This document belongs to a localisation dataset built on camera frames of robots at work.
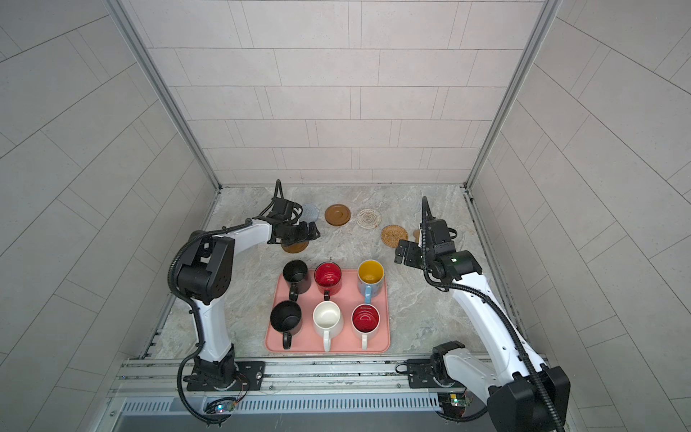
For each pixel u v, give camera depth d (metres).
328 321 0.80
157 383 0.70
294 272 0.85
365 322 0.79
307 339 0.76
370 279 0.87
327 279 0.87
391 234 1.01
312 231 0.91
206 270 0.52
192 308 0.53
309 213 1.05
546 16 0.72
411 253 0.68
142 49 0.77
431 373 0.71
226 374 0.63
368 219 1.05
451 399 0.69
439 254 0.56
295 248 0.97
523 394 0.36
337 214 1.07
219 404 0.65
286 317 0.80
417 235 1.02
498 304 0.45
